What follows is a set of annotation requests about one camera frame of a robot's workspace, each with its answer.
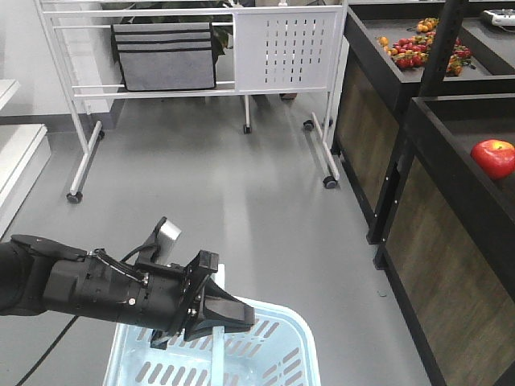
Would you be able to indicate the white metal shelving unit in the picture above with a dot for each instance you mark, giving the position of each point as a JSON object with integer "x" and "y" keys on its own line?
{"x": 24, "y": 153}

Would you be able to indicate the white rolling rack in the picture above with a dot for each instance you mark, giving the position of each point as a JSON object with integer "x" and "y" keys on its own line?
{"x": 279, "y": 49}

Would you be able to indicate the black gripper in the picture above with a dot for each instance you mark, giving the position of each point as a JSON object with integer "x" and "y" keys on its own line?
{"x": 171, "y": 300}

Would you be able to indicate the light blue plastic basket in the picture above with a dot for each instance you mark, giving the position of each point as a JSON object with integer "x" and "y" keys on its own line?
{"x": 278, "y": 350}

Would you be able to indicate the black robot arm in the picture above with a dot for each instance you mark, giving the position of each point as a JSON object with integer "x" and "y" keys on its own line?
{"x": 39, "y": 275}

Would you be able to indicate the black wooden produce stand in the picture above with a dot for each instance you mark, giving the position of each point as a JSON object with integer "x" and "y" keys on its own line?
{"x": 444, "y": 230}

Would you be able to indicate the pile of small fruits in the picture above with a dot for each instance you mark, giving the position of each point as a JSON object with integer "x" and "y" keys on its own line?
{"x": 413, "y": 52}

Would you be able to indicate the grey fabric bag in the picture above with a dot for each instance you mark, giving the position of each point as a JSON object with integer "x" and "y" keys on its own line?
{"x": 161, "y": 57}

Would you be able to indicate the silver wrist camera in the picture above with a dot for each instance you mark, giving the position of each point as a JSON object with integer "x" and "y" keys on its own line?
{"x": 161, "y": 241}

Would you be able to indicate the red apple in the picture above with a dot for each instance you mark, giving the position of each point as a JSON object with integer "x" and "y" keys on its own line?
{"x": 495, "y": 157}

